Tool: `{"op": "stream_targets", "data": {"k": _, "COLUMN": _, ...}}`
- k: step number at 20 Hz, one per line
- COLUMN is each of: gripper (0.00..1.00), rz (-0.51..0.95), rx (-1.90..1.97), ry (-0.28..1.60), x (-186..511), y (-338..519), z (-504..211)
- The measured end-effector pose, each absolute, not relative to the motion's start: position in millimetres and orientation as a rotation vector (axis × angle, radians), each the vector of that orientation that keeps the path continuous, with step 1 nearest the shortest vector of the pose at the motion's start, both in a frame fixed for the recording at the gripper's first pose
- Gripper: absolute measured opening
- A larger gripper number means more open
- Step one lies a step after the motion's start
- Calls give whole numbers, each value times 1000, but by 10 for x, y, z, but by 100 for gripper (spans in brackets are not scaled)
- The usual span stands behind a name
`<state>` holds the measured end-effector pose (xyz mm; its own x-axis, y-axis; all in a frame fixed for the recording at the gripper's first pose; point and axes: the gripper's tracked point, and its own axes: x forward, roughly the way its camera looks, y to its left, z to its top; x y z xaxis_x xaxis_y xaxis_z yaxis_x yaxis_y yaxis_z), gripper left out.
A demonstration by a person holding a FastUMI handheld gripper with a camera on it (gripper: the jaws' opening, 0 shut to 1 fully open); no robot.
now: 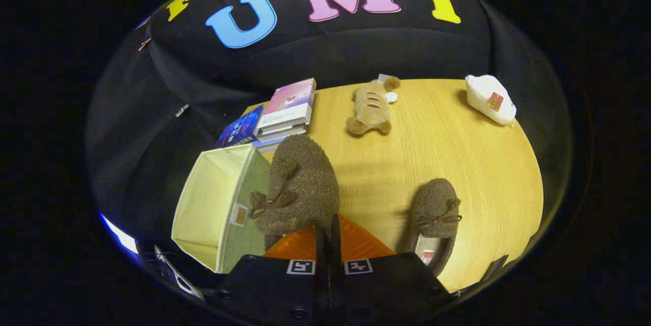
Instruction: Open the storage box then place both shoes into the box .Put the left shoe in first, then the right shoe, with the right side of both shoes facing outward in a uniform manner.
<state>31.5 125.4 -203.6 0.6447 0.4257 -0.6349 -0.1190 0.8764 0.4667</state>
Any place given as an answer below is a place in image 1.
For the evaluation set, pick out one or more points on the tan bread-shaped plush toy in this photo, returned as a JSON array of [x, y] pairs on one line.
[[371, 107]]

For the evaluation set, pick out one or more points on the green fabric storage box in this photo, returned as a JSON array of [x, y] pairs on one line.
[[208, 204]]

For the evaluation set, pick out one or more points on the lit computer screen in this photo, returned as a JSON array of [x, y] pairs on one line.
[[119, 234]]

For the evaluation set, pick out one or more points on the dark blue book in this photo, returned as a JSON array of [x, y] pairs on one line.
[[241, 127]]

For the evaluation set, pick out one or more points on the pink cover book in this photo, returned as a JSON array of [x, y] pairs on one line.
[[290, 97]]

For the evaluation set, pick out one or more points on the white angular frame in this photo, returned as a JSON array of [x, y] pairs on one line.
[[175, 276]]

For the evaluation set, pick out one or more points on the white cloth clip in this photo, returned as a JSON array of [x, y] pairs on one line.
[[182, 110]]

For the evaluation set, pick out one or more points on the white pouch with red label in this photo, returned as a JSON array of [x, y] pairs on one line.
[[483, 94]]

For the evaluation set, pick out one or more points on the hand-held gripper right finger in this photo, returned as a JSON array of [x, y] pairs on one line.
[[335, 265]]

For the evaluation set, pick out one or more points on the red cloth clip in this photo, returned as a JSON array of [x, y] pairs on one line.
[[144, 44]]

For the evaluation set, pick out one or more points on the white paperback book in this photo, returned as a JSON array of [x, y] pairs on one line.
[[279, 132]]

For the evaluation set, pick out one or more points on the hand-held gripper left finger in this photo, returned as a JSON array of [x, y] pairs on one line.
[[321, 265]]

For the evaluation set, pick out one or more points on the light blue book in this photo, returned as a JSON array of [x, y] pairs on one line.
[[267, 145]]

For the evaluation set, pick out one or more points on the brown fuzzy shoe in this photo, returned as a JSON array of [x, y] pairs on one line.
[[305, 183], [435, 199]]

